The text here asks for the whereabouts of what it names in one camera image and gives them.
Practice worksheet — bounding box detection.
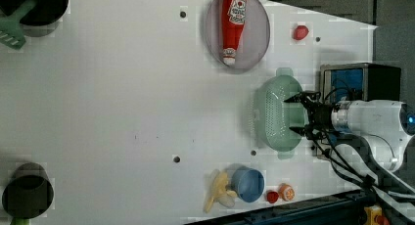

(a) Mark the yellow toy banana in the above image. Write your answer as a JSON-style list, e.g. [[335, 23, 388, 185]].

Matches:
[[204, 171, 238, 213]]

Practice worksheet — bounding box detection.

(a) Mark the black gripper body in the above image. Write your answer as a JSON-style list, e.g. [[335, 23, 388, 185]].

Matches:
[[302, 91, 335, 137]]

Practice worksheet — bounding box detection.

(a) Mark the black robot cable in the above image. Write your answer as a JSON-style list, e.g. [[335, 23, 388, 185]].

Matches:
[[306, 87, 415, 200]]

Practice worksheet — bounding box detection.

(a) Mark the grey round plate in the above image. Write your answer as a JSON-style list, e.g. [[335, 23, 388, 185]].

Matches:
[[205, 0, 270, 72]]

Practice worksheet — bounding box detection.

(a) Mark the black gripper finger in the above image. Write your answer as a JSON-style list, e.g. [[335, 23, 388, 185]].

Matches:
[[291, 126, 306, 137], [285, 93, 305, 104]]

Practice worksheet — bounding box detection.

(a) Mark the blue plastic bowl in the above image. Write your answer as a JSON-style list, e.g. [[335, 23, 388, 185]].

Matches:
[[231, 166, 265, 203]]

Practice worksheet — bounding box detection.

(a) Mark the red ketchup bottle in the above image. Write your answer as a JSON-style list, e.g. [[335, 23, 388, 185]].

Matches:
[[221, 0, 247, 66]]

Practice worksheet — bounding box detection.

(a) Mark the black cylinder cup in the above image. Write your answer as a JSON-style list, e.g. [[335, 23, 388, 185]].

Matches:
[[0, 0, 69, 26], [2, 162, 55, 219]]

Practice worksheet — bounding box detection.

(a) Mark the green plastic strainer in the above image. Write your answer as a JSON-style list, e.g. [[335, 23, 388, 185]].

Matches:
[[254, 67, 305, 159]]

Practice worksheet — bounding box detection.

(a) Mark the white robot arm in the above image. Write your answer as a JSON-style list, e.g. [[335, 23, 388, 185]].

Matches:
[[285, 91, 414, 172]]

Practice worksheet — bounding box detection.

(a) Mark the toy orange half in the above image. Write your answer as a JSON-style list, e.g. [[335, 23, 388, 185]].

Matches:
[[278, 184, 296, 202]]

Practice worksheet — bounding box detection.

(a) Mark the red toy strawberry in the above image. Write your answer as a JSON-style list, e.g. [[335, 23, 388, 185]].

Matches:
[[266, 191, 279, 203], [293, 25, 309, 41]]

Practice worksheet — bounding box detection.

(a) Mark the black toaster oven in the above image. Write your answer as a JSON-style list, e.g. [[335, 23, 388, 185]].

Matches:
[[319, 63, 401, 104]]

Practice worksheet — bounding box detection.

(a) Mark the green plastic spatula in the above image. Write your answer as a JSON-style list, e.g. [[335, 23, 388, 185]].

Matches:
[[0, 0, 36, 50]]

